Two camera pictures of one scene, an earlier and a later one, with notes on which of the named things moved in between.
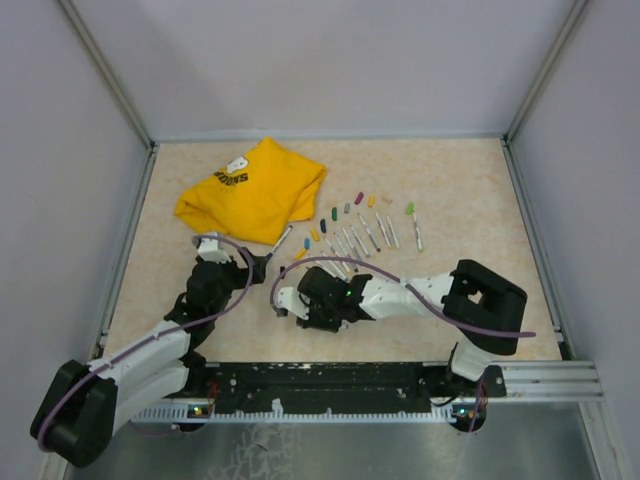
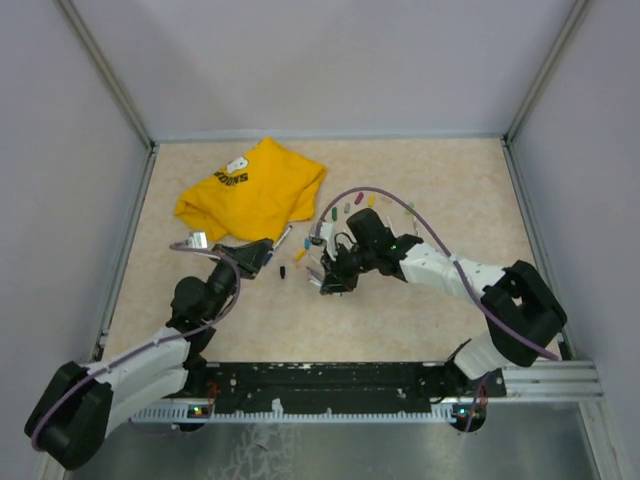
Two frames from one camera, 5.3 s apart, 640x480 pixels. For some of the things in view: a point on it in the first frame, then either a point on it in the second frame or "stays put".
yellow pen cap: (300, 254) stays put
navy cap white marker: (280, 241) stays put
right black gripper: (313, 322) → (336, 280)
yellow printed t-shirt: (257, 195) stays put
